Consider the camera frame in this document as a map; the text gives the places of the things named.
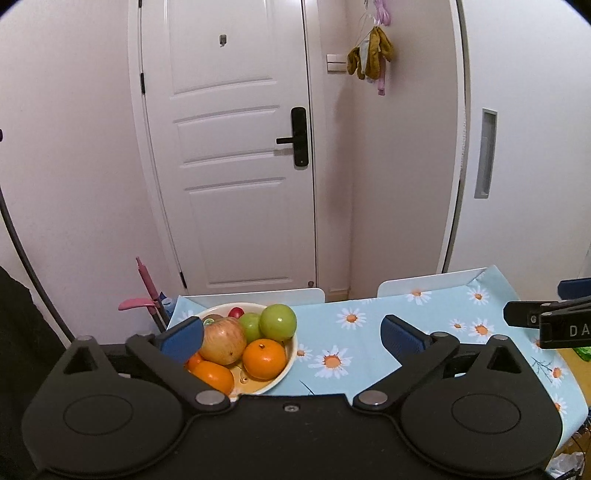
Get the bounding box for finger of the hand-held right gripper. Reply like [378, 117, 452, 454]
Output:
[557, 278, 591, 300]
[503, 295, 591, 329]

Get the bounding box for white sliding door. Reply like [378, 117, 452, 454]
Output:
[441, 0, 591, 296]

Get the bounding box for yellow brown hanging cloths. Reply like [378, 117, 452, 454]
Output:
[346, 26, 395, 82]

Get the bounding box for large orange with stem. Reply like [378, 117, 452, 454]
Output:
[242, 338, 287, 381]

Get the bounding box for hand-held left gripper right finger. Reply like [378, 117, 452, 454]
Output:
[355, 315, 523, 412]

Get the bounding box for black cloth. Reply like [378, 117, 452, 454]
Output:
[0, 265, 70, 374]

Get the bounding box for cream round bowl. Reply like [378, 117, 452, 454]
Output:
[185, 302, 299, 397]

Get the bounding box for white panel door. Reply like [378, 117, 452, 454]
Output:
[137, 0, 320, 297]

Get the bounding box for blue patterned bag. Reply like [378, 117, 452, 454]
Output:
[158, 291, 177, 325]

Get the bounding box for green apple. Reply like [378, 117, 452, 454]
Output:
[258, 303, 298, 343]
[238, 312, 264, 344]

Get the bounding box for white chair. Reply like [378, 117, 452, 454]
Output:
[191, 287, 326, 308]
[377, 267, 488, 300]

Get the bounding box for yellow red apple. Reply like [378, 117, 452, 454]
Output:
[198, 316, 248, 367]

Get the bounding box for pink handled cleaning tool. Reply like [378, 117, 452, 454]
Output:
[118, 257, 168, 334]

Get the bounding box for pink hanger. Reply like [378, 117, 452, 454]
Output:
[364, 0, 394, 97]

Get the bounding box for smooth orange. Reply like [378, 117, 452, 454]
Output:
[189, 360, 236, 397]

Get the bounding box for black door lock handle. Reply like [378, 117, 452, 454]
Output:
[276, 107, 310, 167]

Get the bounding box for blue daisy print tablecloth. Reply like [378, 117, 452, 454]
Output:
[166, 265, 590, 462]

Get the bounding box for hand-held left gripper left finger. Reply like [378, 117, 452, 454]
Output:
[62, 318, 230, 413]

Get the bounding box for grey recessed door handle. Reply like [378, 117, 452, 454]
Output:
[474, 108, 500, 200]

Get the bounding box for clear plastic bag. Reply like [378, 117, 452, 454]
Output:
[547, 451, 585, 480]

